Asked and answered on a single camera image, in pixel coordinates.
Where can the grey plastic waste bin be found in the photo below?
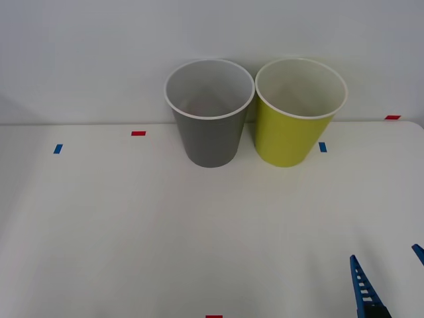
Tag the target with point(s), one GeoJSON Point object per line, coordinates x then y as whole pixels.
{"type": "Point", "coordinates": [210, 142]}

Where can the yellow-green plastic waste bin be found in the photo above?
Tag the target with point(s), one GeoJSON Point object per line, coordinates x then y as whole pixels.
{"type": "Point", "coordinates": [286, 139]}

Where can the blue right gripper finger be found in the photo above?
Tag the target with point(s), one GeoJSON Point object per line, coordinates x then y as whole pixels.
{"type": "Point", "coordinates": [420, 253]}
{"type": "Point", "coordinates": [359, 298]}

